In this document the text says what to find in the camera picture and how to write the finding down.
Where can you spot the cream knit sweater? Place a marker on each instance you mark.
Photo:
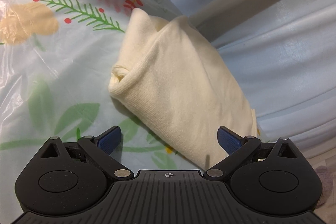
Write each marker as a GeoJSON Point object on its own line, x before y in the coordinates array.
{"type": "Point", "coordinates": [171, 78]}

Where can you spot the white sheer curtain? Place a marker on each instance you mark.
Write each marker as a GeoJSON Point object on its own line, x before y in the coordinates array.
{"type": "Point", "coordinates": [284, 60]}

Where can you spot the purple plush teddy bear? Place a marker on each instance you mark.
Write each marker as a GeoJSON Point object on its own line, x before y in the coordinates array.
{"type": "Point", "coordinates": [326, 178]}

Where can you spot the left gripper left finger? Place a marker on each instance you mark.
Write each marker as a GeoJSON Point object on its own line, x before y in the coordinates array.
{"type": "Point", "coordinates": [99, 149]}

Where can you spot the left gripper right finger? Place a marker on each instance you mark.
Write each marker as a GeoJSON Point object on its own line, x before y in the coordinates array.
{"type": "Point", "coordinates": [239, 150]}

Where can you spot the floral plastic bed cover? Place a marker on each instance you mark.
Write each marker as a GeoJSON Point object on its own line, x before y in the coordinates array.
{"type": "Point", "coordinates": [56, 57]}

